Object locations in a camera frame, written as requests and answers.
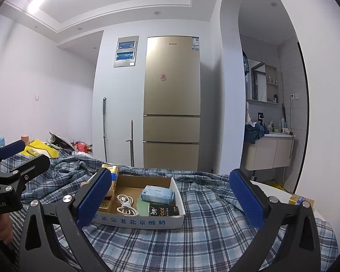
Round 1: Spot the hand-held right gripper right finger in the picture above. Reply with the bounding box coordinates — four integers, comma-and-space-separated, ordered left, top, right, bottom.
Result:
228, 168, 321, 272

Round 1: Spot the blue plaid cloth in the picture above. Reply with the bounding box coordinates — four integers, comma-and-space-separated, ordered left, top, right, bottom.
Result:
0, 149, 338, 272

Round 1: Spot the gold refrigerator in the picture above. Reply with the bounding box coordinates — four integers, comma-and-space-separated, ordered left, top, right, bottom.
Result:
142, 35, 201, 172

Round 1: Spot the beige vanity cabinet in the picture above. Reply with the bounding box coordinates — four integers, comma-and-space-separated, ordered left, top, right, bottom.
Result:
242, 133, 295, 170

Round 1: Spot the grey electrical panel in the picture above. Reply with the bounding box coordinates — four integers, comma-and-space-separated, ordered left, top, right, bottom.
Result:
113, 36, 139, 68

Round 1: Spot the black door frame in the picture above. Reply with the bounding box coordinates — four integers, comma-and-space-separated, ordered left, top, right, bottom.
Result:
293, 42, 311, 194

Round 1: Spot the gold blue carton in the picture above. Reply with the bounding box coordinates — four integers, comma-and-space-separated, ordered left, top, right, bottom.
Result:
289, 194, 315, 207

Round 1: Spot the light blue tissue pack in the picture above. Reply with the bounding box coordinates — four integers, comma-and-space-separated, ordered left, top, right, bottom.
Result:
140, 185, 174, 204

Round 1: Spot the gold red cigarette pack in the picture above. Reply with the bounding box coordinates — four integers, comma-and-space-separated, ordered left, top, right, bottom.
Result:
98, 198, 114, 214

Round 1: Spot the red plastic bag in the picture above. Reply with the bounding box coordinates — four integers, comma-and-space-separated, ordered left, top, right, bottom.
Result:
72, 141, 92, 153

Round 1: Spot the yellow plastic bag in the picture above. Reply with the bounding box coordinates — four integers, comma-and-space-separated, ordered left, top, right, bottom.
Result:
20, 139, 60, 158

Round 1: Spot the gold blue cigarette pack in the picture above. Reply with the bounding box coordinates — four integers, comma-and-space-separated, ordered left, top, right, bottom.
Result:
101, 164, 119, 193

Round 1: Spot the shallow cardboard box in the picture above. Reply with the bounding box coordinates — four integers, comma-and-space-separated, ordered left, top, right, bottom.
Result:
92, 173, 186, 230

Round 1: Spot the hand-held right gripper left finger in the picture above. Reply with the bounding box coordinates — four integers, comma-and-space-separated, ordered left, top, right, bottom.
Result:
18, 167, 114, 272

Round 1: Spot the person's left hand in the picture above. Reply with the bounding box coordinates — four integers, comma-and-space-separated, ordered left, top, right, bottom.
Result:
0, 212, 15, 245

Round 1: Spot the green flat pack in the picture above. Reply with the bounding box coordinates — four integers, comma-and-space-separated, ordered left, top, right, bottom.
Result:
136, 198, 151, 216

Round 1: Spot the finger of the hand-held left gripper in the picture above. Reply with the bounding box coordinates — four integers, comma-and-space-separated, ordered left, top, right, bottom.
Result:
4, 153, 51, 197
0, 139, 27, 171

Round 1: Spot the mirror wall cabinet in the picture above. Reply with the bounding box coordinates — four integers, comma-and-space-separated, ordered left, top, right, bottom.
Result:
246, 58, 279, 104

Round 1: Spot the grey mop handle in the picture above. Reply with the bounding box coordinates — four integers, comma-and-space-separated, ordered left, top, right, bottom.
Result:
102, 97, 108, 162

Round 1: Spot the dark blue clothing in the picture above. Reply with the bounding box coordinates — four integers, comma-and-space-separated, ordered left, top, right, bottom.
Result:
244, 123, 265, 144

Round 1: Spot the white charging cable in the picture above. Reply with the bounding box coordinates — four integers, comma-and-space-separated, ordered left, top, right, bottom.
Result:
117, 194, 139, 216

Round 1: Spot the black gold lettered box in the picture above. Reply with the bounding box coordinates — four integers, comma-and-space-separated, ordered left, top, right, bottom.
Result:
148, 202, 180, 218

